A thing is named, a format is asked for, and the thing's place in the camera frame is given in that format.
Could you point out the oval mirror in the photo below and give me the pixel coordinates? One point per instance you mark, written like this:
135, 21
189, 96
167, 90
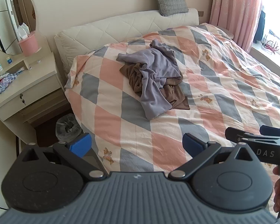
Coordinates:
7, 16

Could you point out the cream quilted headboard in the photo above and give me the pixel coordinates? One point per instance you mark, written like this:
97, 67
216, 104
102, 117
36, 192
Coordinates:
95, 32

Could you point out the blue floral cloth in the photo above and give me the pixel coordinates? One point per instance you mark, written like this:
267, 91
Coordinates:
5, 84

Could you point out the brown garment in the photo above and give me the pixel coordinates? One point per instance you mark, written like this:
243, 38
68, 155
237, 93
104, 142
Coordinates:
175, 95

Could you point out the cream dressing table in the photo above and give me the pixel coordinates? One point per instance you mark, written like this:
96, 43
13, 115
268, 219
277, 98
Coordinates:
25, 81

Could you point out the pink curtain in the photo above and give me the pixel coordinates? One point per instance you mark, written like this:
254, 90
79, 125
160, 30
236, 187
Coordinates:
233, 9

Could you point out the purple pants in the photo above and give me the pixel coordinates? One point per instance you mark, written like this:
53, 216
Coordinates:
158, 60

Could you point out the person's right hand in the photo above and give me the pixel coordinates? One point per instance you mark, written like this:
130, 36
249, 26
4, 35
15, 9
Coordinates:
278, 198

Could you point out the checkered bear print quilt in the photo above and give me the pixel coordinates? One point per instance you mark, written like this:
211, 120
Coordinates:
154, 133

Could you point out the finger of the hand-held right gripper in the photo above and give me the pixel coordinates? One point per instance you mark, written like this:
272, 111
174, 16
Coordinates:
273, 130
235, 134

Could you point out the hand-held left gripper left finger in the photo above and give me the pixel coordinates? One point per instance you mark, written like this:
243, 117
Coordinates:
80, 144

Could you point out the white tissue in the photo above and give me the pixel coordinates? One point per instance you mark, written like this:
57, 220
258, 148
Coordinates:
22, 31

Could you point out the drawer key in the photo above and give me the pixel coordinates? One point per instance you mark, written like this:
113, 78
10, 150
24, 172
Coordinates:
22, 99

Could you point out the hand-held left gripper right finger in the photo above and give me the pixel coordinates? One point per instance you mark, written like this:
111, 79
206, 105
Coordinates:
192, 144

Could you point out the dark hanging garment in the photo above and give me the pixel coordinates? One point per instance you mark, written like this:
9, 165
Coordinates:
260, 23

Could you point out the pink tissue bucket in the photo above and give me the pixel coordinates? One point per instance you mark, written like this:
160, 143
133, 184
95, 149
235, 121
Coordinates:
29, 44

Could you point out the trash bin with plastic bag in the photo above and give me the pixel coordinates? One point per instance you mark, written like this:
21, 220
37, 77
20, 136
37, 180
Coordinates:
67, 126

